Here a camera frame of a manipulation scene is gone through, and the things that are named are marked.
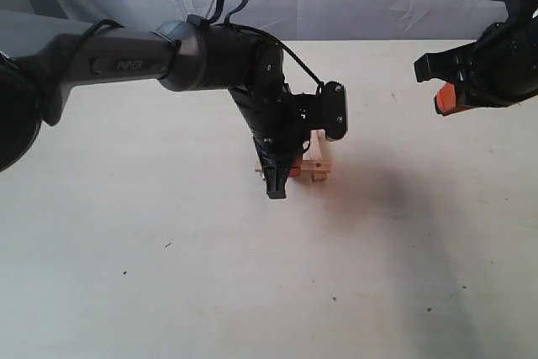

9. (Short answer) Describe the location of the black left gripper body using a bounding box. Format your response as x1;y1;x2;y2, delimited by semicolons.
229;81;319;166

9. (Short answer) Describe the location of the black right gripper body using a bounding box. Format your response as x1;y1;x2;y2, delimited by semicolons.
457;0;537;109

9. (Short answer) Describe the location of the wooden stick with holes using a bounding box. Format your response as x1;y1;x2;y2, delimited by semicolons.
309;131;329;182
254;159;331;175

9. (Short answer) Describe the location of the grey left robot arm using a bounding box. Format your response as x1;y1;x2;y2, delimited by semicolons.
1;11;324;178

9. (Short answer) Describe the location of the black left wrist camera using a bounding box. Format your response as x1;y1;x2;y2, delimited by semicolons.
310;82;348;142

